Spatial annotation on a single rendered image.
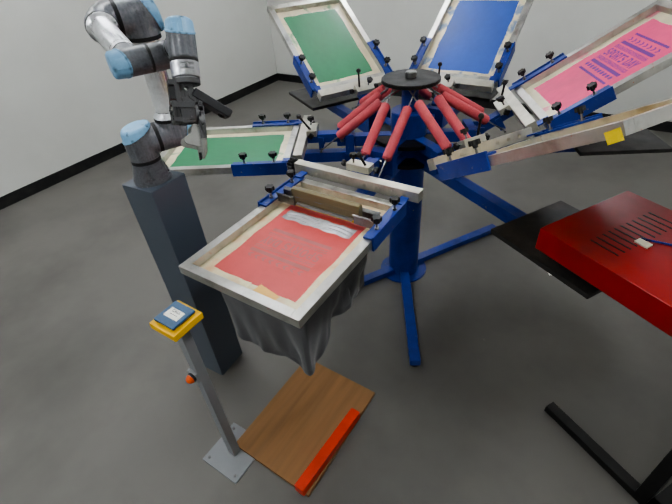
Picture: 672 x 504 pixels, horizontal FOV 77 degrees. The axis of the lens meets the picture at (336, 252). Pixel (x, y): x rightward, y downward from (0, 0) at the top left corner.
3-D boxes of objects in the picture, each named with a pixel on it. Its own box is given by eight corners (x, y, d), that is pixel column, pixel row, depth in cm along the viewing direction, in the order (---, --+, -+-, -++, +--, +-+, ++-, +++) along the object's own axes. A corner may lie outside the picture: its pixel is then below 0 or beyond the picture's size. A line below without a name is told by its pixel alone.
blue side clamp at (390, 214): (374, 251, 170) (373, 237, 165) (363, 248, 172) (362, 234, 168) (406, 214, 189) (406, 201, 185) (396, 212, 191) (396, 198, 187)
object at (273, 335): (312, 379, 174) (299, 305, 147) (232, 337, 195) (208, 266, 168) (316, 373, 176) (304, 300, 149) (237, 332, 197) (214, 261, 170)
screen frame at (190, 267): (300, 329, 139) (298, 321, 136) (180, 273, 166) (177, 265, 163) (404, 211, 189) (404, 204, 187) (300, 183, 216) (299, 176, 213)
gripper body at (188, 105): (171, 128, 118) (165, 82, 116) (203, 127, 122) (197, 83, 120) (175, 123, 111) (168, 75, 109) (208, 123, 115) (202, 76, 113)
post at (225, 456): (235, 484, 194) (171, 351, 134) (202, 459, 204) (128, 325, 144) (266, 444, 208) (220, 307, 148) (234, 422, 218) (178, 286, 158)
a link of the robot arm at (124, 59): (67, -1, 136) (105, 48, 108) (103, -6, 140) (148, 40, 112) (82, 37, 144) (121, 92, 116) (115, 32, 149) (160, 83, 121)
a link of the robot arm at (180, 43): (190, 26, 118) (196, 14, 111) (196, 68, 120) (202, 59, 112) (160, 23, 114) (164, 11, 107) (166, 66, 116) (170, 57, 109)
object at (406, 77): (417, 294, 281) (432, 86, 198) (365, 275, 300) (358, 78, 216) (440, 260, 307) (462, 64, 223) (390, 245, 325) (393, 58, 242)
